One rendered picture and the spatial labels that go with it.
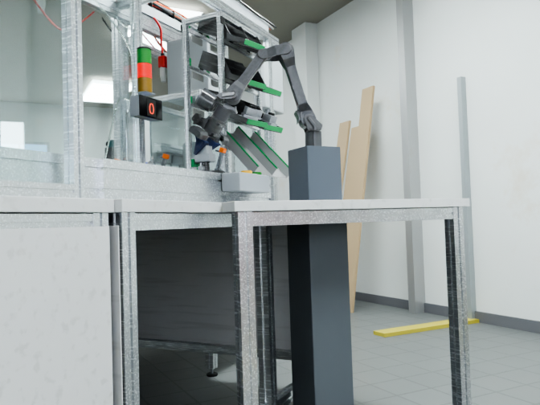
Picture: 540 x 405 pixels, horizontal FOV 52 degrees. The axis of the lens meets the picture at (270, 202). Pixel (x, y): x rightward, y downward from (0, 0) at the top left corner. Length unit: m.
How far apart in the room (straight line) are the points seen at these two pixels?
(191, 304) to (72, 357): 1.83
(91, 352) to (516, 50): 3.64
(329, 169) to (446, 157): 2.74
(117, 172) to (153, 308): 1.84
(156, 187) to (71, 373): 0.54
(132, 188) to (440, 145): 3.56
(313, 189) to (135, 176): 0.72
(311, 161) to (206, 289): 1.24
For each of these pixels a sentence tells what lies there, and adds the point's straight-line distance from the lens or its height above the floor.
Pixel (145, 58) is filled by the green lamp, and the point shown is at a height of 1.37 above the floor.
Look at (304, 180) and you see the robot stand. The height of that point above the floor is 0.94.
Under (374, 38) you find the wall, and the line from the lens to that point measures 5.52.
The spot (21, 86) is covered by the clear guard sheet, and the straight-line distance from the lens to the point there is 1.19.
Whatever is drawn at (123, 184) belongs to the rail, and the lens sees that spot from 1.40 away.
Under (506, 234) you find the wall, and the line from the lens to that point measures 4.25.
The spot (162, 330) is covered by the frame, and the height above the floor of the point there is 0.23.
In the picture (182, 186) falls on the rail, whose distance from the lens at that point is 1.60.
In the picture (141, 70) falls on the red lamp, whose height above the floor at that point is 1.33.
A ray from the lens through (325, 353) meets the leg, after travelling 1.97.
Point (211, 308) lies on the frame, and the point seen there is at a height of 0.36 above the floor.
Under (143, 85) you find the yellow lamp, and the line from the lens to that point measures 1.98.
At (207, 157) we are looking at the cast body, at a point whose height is 1.04.
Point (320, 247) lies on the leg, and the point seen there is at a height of 0.70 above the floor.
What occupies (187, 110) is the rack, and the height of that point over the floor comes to 1.27.
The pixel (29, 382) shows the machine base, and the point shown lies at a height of 0.52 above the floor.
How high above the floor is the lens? 0.80
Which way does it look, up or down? 2 degrees up
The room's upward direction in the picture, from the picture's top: 2 degrees counter-clockwise
